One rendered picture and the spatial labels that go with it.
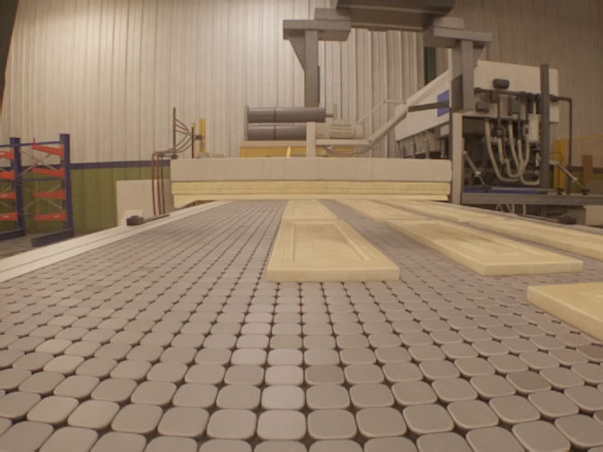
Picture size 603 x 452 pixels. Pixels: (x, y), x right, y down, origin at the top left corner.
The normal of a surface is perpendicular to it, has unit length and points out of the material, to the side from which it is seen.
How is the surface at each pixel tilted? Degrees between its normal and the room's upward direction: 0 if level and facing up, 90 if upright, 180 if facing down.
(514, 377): 0
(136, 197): 90
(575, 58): 90
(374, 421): 0
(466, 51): 90
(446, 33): 90
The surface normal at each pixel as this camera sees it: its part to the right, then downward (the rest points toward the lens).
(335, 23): 0.04, 0.12
